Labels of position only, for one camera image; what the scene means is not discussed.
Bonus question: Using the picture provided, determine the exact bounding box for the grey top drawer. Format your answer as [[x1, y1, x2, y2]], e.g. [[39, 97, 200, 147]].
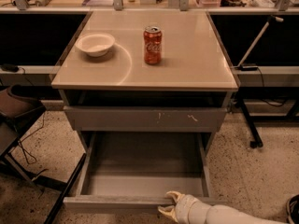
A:
[[64, 105, 226, 133]]

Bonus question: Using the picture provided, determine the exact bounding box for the grey drawer cabinet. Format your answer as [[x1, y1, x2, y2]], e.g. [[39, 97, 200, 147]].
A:
[[52, 9, 237, 148]]

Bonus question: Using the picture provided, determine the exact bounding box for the black table leg right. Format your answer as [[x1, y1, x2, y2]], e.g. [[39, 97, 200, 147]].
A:
[[235, 98, 263, 148]]

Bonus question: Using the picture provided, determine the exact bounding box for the black power adapter right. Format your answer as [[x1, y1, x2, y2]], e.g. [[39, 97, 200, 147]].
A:
[[239, 63, 258, 71]]

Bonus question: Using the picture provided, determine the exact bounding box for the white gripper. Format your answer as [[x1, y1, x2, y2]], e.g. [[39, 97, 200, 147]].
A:
[[158, 191, 210, 224]]

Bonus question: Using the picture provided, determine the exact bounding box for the black stand leg left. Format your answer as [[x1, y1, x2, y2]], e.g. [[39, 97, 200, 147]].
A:
[[44, 154, 86, 224]]

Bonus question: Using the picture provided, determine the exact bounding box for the black power adapter left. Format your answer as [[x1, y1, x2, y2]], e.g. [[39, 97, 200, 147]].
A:
[[0, 63, 19, 73]]

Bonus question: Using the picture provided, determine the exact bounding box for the white rod with black tip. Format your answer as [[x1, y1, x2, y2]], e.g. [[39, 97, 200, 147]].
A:
[[235, 15, 284, 69]]

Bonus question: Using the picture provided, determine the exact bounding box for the dark chair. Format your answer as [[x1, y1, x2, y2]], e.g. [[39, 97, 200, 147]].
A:
[[0, 85, 46, 156]]

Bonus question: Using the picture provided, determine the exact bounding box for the white bowl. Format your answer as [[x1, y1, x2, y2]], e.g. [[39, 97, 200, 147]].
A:
[[75, 33, 115, 57]]

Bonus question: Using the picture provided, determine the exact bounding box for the black floor cable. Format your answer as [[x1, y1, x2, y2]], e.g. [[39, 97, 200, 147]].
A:
[[17, 112, 48, 166]]

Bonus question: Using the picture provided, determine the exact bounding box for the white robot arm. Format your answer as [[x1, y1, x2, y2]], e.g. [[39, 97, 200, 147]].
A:
[[158, 191, 286, 224]]

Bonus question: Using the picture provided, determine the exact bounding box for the red cola can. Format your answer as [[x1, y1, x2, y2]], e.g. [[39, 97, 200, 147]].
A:
[[143, 26, 163, 64]]

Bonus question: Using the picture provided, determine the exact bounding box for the black power adapter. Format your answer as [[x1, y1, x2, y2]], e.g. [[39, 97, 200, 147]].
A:
[[239, 63, 258, 71], [0, 63, 19, 73]]

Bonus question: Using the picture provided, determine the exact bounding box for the black and white shoe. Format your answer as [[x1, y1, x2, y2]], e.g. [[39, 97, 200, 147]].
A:
[[286, 195, 299, 224]]

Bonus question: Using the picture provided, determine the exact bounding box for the grey drawer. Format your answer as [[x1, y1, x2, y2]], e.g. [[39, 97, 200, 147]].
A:
[[64, 132, 220, 214], [64, 105, 226, 133]]

